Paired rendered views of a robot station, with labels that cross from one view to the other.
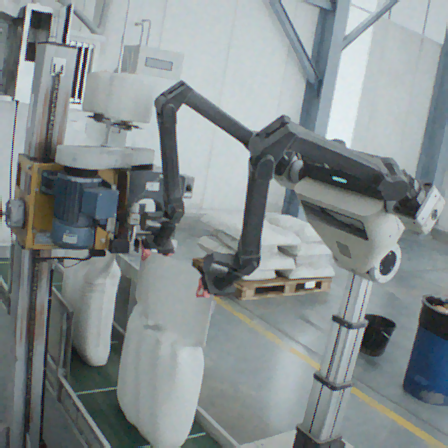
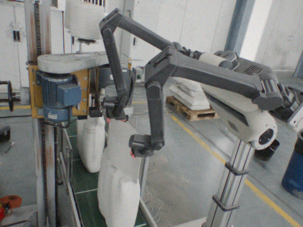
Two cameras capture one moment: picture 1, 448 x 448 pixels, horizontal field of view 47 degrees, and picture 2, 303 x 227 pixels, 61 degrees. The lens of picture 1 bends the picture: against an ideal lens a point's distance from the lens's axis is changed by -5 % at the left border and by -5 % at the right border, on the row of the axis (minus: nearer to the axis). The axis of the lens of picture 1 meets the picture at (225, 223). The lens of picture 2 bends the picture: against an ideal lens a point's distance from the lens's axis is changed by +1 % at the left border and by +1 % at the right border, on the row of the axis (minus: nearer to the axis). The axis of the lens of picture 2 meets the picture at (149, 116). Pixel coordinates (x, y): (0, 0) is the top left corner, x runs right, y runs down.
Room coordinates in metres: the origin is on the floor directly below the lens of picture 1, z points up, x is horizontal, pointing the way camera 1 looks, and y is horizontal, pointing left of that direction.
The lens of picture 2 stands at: (0.56, -0.18, 1.74)
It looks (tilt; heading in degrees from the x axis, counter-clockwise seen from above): 24 degrees down; 9
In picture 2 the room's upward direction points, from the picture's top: 8 degrees clockwise
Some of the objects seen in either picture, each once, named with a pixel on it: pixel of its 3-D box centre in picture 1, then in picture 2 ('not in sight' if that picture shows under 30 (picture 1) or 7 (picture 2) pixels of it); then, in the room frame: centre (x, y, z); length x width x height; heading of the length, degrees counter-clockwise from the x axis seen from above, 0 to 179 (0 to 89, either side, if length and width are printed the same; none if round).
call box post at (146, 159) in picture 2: not in sight; (141, 190); (2.13, 0.03, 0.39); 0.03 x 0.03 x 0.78; 37
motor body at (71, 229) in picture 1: (75, 210); (57, 97); (1.73, 0.51, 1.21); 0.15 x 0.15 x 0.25
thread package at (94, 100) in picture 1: (102, 92); (77, 14); (2.04, 0.55, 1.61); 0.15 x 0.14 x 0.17; 37
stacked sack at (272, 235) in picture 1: (263, 234); (204, 85); (4.87, -0.37, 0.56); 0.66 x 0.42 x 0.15; 127
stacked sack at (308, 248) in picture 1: (305, 245); not in sight; (5.25, -0.83, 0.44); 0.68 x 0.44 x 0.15; 127
